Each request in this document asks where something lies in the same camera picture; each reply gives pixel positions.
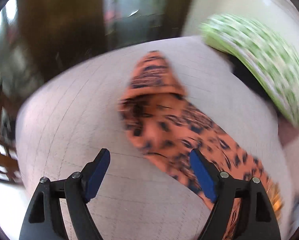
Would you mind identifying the orange black floral garment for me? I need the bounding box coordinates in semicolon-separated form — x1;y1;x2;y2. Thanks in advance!
119;50;281;239

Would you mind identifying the pink quilted bolster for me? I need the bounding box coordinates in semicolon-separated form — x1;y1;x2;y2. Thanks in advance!
278;117;299;147

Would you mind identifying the pale pink quilted bedspread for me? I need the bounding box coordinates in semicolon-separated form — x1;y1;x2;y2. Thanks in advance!
16;36;293;239

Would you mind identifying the green white patterned cushion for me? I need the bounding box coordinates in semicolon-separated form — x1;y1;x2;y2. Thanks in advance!
200;14;299;128

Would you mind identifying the dark wooden wardrobe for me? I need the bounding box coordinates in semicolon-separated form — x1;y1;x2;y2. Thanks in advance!
17;0;107;81

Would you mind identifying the window with frosted glass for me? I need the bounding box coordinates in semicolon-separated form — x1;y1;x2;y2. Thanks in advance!
104;0;168;50

